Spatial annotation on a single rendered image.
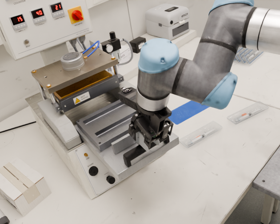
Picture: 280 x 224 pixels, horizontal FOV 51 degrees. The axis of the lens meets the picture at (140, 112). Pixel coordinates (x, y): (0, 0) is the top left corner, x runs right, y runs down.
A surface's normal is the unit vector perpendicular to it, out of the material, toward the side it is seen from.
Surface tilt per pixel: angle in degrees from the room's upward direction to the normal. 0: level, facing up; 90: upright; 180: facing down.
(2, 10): 90
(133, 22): 90
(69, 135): 41
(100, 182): 65
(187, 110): 0
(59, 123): 0
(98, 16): 90
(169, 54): 19
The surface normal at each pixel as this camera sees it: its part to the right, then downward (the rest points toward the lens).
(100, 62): -0.14, -0.80
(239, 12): -0.36, -0.41
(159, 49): 0.06, -0.61
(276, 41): -0.58, 0.57
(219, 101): -0.33, 0.61
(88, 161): 0.46, 0.04
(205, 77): -0.19, -0.04
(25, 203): 0.73, 0.29
